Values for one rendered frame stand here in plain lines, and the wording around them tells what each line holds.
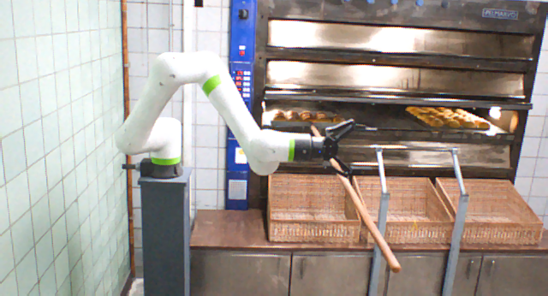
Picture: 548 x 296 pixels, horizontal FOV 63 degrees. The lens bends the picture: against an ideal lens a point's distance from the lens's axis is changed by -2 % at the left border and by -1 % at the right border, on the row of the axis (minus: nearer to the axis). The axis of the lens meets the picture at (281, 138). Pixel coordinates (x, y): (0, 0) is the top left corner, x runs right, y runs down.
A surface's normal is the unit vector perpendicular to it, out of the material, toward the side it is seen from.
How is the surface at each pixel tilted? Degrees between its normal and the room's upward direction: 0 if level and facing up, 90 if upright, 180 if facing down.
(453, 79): 70
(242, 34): 90
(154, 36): 90
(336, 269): 90
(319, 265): 90
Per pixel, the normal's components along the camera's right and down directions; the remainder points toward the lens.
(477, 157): 0.09, -0.08
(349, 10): 0.07, 0.26
